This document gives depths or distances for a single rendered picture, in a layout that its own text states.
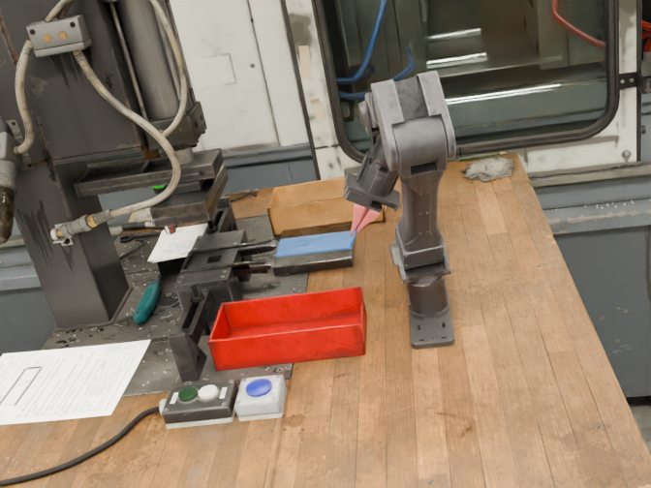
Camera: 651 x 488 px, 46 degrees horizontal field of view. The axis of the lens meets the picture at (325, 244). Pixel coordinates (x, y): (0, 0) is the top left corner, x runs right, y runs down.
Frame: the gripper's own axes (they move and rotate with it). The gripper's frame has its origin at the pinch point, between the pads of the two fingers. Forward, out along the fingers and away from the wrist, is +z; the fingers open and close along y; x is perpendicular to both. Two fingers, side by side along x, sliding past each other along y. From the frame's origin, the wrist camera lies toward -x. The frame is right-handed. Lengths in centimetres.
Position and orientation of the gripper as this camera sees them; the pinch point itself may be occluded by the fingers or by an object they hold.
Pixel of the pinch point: (354, 230)
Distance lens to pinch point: 140.4
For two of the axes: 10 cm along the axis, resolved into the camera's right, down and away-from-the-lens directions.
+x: -0.7, 4.4, -9.0
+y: -9.3, -3.5, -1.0
